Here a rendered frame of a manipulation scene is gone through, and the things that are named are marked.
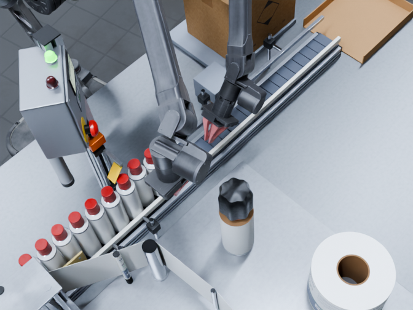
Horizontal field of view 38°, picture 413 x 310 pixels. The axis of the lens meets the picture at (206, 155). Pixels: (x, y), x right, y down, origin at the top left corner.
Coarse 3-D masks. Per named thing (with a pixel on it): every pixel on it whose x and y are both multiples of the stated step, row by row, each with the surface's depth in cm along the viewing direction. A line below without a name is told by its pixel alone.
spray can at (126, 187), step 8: (120, 176) 157; (120, 184) 156; (128, 184) 157; (120, 192) 159; (128, 192) 159; (136, 192) 162; (128, 200) 161; (136, 200) 164; (128, 208) 165; (136, 208) 166; (128, 216) 170; (136, 216) 170
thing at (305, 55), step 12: (324, 36) 204; (312, 48) 202; (288, 60) 200; (300, 60) 199; (276, 72) 197; (288, 72) 197; (264, 84) 195; (276, 84) 195; (240, 108) 191; (240, 120) 188; (228, 132) 186; (240, 132) 186; (204, 144) 185; (216, 144) 184; (228, 144) 184; (120, 240) 169; (108, 252) 168
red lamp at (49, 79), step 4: (48, 76) 122; (52, 76) 122; (48, 80) 122; (52, 80) 122; (56, 80) 122; (48, 84) 122; (52, 84) 122; (56, 84) 123; (48, 88) 123; (52, 88) 123; (56, 88) 123
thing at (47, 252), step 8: (40, 240) 148; (40, 248) 147; (48, 248) 149; (56, 248) 152; (40, 256) 151; (48, 256) 150; (56, 256) 152; (48, 264) 153; (56, 264) 154; (64, 264) 158
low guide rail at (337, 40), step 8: (336, 40) 198; (328, 48) 197; (320, 56) 195; (312, 64) 194; (304, 72) 193; (296, 80) 192; (280, 88) 189; (288, 88) 191; (272, 96) 188; (264, 104) 187; (248, 120) 184; (240, 128) 183; (232, 136) 182; (224, 144) 181; (216, 152) 180; (160, 200) 172; (152, 208) 171; (128, 224) 168; (136, 224) 169; (120, 232) 167; (112, 240) 166; (104, 248) 165; (96, 256) 164
